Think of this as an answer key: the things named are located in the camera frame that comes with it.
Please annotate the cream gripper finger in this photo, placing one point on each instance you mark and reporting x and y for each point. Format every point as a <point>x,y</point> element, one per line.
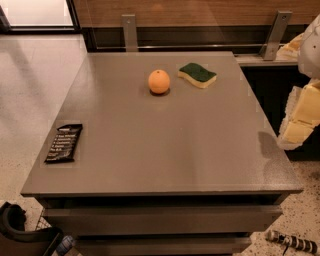
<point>302,115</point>
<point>290,50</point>

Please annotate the green and yellow sponge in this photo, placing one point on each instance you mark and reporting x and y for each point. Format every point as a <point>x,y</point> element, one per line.
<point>197,75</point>

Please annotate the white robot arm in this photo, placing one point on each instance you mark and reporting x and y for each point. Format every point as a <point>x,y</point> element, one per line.
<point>309,51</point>

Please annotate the black rxbar chocolate bar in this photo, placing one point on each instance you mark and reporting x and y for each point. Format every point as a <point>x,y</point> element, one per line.
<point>64,144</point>

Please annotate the striped cylinder on floor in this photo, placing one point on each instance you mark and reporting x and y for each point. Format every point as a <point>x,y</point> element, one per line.
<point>298,244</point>

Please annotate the orange fruit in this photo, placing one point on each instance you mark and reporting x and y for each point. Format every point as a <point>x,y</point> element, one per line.
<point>159,81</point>

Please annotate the grey cabinet with drawers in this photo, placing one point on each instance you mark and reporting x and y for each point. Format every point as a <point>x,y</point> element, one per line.
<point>188,172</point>

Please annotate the blue object under cabinet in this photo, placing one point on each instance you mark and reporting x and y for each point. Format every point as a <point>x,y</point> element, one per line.
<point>65,245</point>

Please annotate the black chair part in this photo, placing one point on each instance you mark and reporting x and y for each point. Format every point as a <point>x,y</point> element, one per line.
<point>16,241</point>

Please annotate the right metal wall bracket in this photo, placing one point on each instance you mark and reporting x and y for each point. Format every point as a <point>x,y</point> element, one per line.
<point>269,50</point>

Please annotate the metal wall bracket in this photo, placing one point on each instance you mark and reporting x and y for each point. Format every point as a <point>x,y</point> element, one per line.
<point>130,32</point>
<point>269,50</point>

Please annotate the left metal wall bracket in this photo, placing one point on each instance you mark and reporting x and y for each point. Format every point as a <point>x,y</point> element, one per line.
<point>130,32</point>

